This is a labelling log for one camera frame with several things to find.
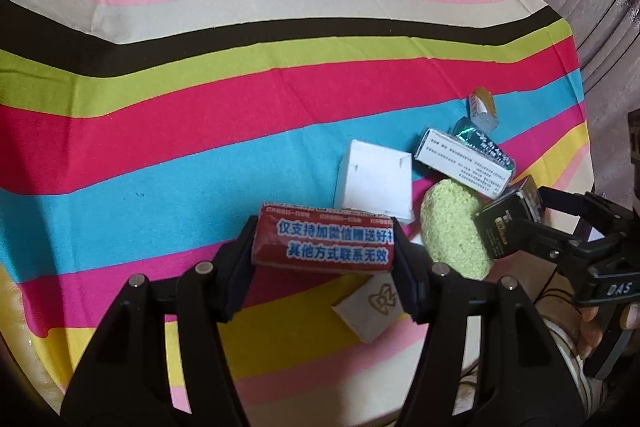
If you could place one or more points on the small gold box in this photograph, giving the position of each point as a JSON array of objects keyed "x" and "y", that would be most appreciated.
[{"x": 482, "y": 107}]

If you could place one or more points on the red and blue box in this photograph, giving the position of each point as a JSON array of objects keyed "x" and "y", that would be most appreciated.
[{"x": 325, "y": 242}]

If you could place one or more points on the shiny teal box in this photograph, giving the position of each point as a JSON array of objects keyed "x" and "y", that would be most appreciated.
[{"x": 487, "y": 146}]

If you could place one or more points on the person's right hand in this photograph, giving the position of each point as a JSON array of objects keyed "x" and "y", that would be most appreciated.
[{"x": 592, "y": 329}]

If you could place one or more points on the beige cardboard box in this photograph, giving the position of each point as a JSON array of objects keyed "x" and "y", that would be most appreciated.
[{"x": 370, "y": 312}]

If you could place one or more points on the plain white box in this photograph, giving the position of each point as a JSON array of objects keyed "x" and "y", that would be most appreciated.
[{"x": 372, "y": 177}]

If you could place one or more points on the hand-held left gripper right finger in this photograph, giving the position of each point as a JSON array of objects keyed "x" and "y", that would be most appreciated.
[{"x": 407, "y": 287}]

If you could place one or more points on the green sponge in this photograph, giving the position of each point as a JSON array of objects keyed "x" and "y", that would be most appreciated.
[{"x": 450, "y": 232}]

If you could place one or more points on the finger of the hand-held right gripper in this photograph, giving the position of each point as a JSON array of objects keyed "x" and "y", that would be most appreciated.
[
  {"x": 580, "y": 207},
  {"x": 550, "y": 247}
]

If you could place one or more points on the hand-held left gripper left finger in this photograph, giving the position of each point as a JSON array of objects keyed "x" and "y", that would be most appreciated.
[{"x": 239, "y": 277}]

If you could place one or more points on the black box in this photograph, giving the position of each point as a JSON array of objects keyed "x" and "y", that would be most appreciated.
[{"x": 505, "y": 227}]

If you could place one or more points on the colourful striped cloth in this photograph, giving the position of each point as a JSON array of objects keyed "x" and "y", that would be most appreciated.
[{"x": 200, "y": 82}]

